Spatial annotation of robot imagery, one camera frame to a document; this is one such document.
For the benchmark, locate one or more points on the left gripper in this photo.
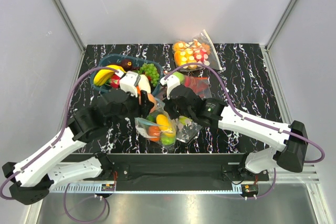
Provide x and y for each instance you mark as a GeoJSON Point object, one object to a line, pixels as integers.
{"type": "Point", "coordinates": [142, 110]}

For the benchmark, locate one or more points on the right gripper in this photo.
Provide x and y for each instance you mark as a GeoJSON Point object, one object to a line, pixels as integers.
{"type": "Point", "coordinates": [167, 108]}

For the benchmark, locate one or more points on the fake peach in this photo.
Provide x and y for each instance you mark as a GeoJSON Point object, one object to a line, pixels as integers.
{"type": "Point", "coordinates": [153, 100]}

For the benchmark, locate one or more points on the fake yellow lemon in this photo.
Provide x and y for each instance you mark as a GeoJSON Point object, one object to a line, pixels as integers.
{"type": "Point", "coordinates": [164, 124]}

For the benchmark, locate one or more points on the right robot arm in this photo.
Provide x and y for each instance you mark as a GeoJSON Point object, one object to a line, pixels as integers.
{"type": "Point", "coordinates": [287, 148]}

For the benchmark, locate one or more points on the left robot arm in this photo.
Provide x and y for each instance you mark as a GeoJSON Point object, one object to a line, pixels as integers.
{"type": "Point", "coordinates": [33, 178]}

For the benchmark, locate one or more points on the vegetable zip bag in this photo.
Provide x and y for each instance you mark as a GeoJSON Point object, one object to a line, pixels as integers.
{"type": "Point", "coordinates": [186, 129]}

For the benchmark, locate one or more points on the orange in bag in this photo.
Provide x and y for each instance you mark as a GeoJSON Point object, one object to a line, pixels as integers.
{"type": "Point", "coordinates": [154, 133]}

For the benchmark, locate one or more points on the green apple in bag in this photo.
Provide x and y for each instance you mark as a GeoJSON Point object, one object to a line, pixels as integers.
{"type": "Point", "coordinates": [167, 140]}

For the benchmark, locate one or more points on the sliced fruit zip bag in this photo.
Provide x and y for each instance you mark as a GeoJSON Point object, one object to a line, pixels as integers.
{"type": "Point", "coordinates": [198, 50]}

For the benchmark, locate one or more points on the white eggplant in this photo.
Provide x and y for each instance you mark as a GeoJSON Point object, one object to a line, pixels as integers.
{"type": "Point", "coordinates": [144, 84]}

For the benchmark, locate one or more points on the teal plastic basket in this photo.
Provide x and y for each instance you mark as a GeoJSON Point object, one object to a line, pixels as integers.
{"type": "Point", "coordinates": [115, 59]}

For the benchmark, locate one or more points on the green grapes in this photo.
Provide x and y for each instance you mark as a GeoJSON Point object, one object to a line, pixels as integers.
{"type": "Point", "coordinates": [151, 72]}

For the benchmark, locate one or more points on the red dragon fruit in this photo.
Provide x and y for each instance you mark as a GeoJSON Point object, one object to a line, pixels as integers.
{"type": "Point", "coordinates": [115, 81]}

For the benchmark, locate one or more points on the dark mangosteen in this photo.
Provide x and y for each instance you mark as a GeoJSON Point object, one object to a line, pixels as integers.
{"type": "Point", "coordinates": [126, 64]}

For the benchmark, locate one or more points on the yellow banana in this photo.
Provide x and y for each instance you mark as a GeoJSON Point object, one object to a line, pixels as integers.
{"type": "Point", "coordinates": [104, 75]}

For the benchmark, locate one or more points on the black marble mat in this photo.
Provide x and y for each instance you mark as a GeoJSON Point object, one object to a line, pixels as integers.
{"type": "Point", "coordinates": [244, 74]}

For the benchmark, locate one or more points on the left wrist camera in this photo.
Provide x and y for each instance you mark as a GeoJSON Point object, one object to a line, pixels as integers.
{"type": "Point", "coordinates": [130, 79]}

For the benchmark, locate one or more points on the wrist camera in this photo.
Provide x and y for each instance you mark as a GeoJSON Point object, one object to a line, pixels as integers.
{"type": "Point", "coordinates": [170, 82]}
{"type": "Point", "coordinates": [130, 79]}

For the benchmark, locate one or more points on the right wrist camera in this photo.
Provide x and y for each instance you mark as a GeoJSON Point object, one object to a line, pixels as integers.
{"type": "Point", "coordinates": [170, 82]}

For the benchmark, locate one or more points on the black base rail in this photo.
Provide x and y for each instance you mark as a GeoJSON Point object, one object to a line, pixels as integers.
{"type": "Point", "coordinates": [174, 172]}

